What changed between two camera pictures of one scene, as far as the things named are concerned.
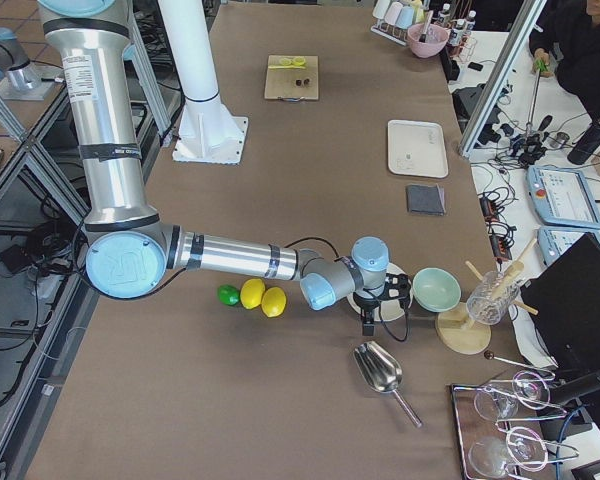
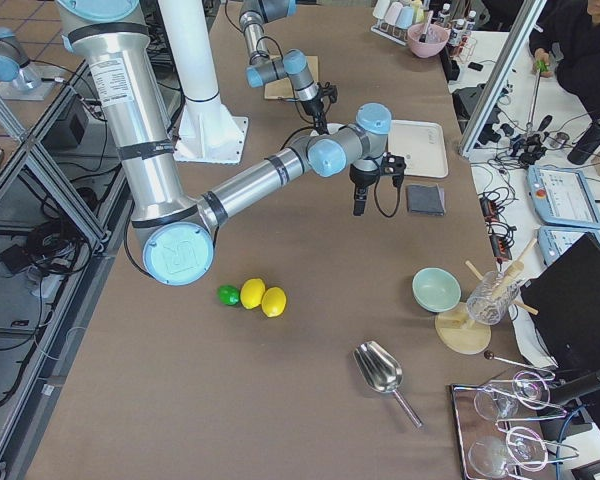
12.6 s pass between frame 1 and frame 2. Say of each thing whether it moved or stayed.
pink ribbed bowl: stayed
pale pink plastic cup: stayed
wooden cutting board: stayed
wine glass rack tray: stayed
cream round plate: moved
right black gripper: moved
